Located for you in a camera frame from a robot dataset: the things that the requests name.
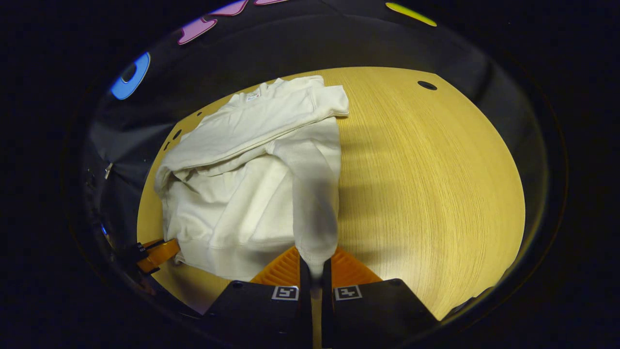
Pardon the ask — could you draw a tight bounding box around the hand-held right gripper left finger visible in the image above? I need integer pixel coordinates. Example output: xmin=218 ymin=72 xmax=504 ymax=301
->
xmin=202 ymin=245 xmax=312 ymax=349

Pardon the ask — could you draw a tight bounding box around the white sweatshirt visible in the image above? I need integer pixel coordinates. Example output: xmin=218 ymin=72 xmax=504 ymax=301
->
xmin=154 ymin=75 xmax=350 ymax=283

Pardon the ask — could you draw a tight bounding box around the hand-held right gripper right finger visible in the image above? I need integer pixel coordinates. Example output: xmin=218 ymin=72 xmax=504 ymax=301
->
xmin=321 ymin=246 xmax=439 ymax=349

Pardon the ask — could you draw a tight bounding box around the black backdrop cloth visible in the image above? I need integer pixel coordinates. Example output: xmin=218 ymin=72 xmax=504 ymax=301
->
xmin=82 ymin=0 xmax=550 ymax=272

